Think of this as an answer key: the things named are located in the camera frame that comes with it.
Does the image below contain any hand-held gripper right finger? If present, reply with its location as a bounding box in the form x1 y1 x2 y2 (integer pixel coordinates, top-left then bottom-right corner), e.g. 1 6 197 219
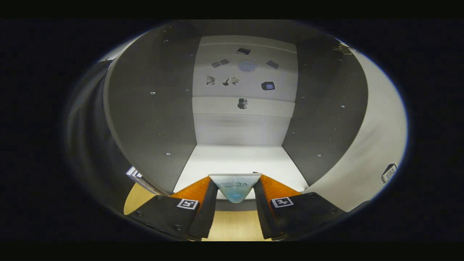
253 174 347 241

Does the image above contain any grey cabinet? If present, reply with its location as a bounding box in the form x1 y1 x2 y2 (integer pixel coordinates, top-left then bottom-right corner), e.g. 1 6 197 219
103 20 369 195

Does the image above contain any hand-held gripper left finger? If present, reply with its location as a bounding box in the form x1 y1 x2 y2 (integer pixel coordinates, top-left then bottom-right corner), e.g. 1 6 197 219
127 176 219 240

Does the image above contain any white cabinet shelf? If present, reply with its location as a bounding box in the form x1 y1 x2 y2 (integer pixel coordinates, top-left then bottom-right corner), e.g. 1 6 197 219
173 144 310 193

